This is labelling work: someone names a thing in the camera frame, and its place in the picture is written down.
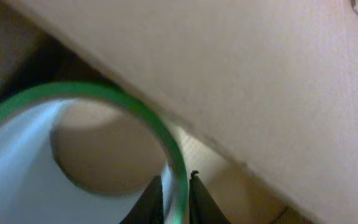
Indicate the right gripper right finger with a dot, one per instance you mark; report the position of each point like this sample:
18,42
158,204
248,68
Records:
203,209

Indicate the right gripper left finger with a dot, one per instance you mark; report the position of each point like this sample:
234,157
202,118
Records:
149,207

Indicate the cardboard box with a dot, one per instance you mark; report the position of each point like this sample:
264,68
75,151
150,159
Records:
272,85

